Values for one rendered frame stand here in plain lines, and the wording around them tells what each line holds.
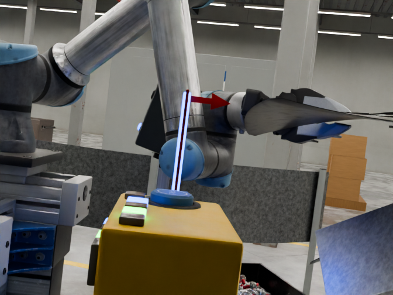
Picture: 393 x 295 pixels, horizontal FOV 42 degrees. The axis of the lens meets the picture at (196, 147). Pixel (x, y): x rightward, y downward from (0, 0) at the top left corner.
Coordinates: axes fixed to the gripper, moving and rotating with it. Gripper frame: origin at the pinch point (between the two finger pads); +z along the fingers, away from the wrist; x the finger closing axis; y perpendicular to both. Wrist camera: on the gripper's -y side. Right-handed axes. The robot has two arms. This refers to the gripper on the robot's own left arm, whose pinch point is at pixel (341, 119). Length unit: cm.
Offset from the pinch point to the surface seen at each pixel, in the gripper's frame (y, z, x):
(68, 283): 103, -248, 108
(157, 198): -40.5, 10.1, 14.7
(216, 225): -40.5, 18.2, 15.2
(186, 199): -38.5, 11.7, 14.2
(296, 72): 317, -274, -88
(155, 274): -46, 19, 19
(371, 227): -1.3, 9.3, 15.0
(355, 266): -4.3, 9.7, 20.5
